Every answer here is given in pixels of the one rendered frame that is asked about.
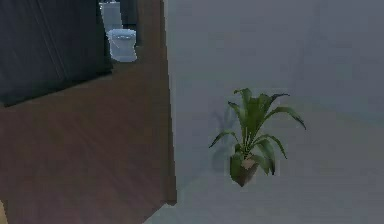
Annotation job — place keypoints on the brown wooden room door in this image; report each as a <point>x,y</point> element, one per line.
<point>100,140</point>

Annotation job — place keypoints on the white toilet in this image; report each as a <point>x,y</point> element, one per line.
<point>122,43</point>

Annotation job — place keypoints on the green house plant in pot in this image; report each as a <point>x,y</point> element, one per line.
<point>252,116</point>

